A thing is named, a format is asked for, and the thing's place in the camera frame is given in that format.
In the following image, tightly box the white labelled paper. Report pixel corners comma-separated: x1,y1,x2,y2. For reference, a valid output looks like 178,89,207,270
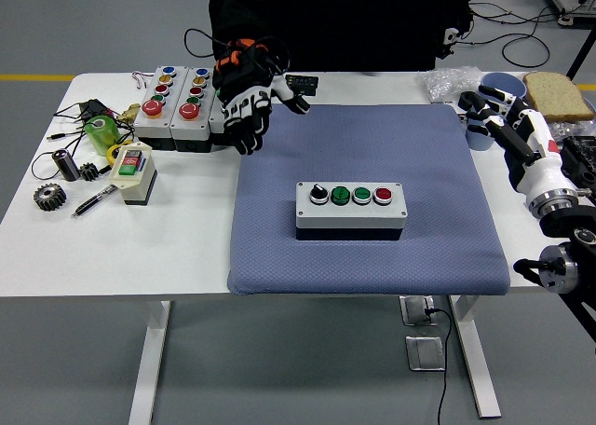
427,99,467,118

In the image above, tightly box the black silver pen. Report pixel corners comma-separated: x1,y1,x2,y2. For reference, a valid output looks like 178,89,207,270
70,184,118,219

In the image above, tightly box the green cylinder roll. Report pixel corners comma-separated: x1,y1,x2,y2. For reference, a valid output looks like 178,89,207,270
83,115,121,157

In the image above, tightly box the grey metal frame equipment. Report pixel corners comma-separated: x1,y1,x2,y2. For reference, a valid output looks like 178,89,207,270
533,0,596,28

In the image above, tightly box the black module with wires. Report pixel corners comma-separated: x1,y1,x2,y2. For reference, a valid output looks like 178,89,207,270
76,98,115,121

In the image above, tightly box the person's left gloved hand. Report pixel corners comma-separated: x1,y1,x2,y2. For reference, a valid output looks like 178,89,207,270
441,26,462,61

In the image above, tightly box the metal floor outlet plate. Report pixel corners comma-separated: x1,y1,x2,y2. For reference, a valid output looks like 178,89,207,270
404,335,447,373
399,295,441,327

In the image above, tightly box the cream red-green switch box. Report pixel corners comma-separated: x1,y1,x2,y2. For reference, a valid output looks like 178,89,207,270
110,140,158,207

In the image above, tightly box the black capacitor cylinder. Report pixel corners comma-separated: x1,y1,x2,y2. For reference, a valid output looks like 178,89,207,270
51,148,81,183

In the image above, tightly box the person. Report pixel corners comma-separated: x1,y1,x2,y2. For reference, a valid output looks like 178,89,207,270
207,0,476,75

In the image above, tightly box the black floor power cable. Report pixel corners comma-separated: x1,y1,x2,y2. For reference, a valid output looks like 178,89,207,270
426,307,454,425

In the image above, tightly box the four-button control box with knob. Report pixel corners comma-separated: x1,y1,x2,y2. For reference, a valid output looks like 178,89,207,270
295,181,408,242
208,70,246,149

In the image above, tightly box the white table leg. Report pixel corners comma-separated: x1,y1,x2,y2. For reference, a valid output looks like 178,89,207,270
128,300,171,425
449,295,503,419

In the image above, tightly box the clear bubble wrap bag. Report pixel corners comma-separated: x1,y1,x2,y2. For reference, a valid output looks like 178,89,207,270
417,65,483,104

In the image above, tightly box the five-button box with emergency stop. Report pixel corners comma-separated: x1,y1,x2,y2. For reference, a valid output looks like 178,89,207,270
133,65,190,152
169,66,223,155

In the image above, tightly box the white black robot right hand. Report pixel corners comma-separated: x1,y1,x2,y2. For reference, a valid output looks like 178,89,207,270
458,84,576,202

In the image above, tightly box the yellow tape roll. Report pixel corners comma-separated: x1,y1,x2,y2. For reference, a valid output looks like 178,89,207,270
106,140,136,168

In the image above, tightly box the thin black looped floor cable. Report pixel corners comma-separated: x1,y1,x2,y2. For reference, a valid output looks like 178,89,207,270
469,0,560,68

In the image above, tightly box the thin black wire with plug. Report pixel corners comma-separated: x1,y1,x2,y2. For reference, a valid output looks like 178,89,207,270
30,130,89,180

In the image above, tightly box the large grey steel gear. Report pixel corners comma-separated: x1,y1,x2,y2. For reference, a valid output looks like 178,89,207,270
33,184,68,212

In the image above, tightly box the slice of bread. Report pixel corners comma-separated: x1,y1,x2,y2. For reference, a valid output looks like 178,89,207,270
521,72,596,122

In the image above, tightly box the person's right gloved hand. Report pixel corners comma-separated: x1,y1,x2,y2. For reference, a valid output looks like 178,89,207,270
212,37,312,156

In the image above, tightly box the black digital meter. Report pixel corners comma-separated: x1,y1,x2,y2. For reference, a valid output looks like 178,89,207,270
283,74,321,99

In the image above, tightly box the black mechanical device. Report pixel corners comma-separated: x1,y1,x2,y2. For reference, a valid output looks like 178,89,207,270
558,135,596,189

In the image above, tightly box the clear bag of metal nuts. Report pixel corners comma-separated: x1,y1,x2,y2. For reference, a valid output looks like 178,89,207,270
548,119,596,141

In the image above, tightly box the blue-grey quilted mat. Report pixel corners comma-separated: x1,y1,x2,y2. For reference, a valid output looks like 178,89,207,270
226,102,512,297

